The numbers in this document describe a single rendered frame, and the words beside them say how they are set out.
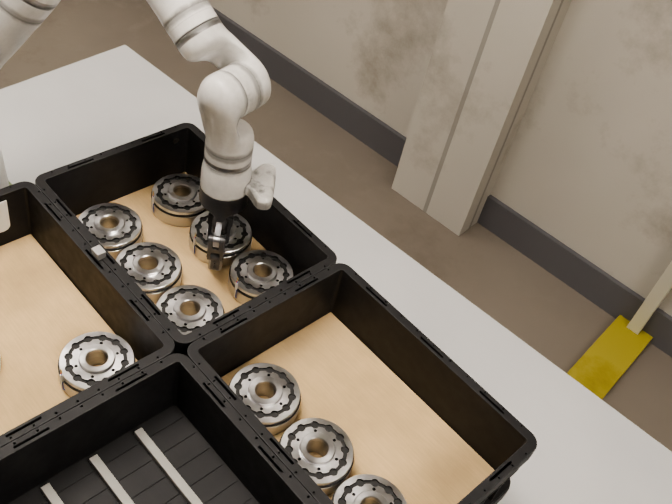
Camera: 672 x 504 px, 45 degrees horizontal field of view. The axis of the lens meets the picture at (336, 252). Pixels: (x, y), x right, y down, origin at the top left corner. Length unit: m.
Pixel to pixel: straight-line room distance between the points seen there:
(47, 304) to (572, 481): 0.87
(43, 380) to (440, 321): 0.72
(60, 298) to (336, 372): 0.43
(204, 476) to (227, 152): 0.44
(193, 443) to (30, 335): 0.29
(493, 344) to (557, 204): 1.20
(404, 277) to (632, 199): 1.12
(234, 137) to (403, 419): 0.47
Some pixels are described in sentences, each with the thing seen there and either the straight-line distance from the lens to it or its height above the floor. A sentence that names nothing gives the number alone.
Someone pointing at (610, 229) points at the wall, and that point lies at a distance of 2.63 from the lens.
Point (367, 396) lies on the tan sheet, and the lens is 1.23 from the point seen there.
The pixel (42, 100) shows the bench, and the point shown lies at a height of 0.70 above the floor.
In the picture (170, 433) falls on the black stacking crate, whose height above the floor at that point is 0.83.
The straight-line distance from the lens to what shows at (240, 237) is 1.36.
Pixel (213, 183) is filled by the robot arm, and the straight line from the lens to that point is 1.21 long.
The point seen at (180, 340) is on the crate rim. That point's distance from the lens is 1.12.
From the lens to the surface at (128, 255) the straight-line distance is 1.32.
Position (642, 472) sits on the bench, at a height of 0.70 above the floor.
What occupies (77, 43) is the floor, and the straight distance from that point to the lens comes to 3.38.
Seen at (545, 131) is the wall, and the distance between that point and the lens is 2.60.
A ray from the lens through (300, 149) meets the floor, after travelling 2.95.
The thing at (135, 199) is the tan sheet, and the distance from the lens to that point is 1.46.
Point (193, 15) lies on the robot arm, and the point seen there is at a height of 1.25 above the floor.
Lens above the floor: 1.82
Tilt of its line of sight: 45 degrees down
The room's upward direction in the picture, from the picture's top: 14 degrees clockwise
